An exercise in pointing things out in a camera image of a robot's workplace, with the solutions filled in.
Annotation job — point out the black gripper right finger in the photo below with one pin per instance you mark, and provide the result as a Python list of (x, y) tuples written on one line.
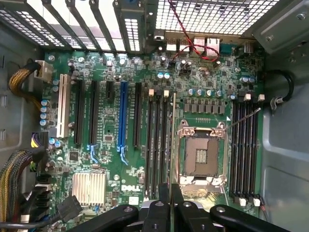
[(190, 217)]

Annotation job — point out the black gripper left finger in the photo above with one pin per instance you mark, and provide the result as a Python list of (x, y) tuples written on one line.
[(157, 217)]

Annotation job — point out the black RAM slot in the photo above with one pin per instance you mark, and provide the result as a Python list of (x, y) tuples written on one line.
[(156, 145), (240, 149), (234, 149), (164, 145), (149, 145), (253, 149), (247, 149)]

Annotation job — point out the metal socket cover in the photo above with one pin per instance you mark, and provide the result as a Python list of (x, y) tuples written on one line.
[(202, 189)]

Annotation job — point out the CPU socket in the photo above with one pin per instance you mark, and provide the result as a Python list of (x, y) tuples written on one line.
[(201, 154)]

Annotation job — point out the silver finned chipset heatsink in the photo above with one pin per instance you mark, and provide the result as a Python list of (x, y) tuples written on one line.
[(89, 188)]

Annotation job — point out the long black expansion slot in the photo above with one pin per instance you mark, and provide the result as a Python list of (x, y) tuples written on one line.
[(137, 116), (93, 113), (79, 113)]

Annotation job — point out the blue expansion slot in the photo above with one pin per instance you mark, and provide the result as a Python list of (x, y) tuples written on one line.
[(123, 113)]

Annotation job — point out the thin metal locking lever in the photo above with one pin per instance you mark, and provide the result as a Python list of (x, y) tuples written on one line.
[(241, 120)]

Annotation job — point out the green Dell motherboard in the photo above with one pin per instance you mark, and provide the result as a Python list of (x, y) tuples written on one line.
[(103, 120)]

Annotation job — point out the open metal PC case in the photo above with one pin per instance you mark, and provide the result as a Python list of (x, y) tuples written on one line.
[(285, 157)]

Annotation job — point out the short black expansion slot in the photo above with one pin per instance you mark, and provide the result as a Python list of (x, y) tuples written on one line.
[(109, 90)]

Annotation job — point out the white expansion slot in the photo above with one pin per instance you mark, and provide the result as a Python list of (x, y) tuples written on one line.
[(63, 106)]

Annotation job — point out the blue serial port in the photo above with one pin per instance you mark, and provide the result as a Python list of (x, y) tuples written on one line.
[(226, 48)]

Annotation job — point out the silver network port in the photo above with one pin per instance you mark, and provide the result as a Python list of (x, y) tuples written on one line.
[(199, 44), (213, 46)]

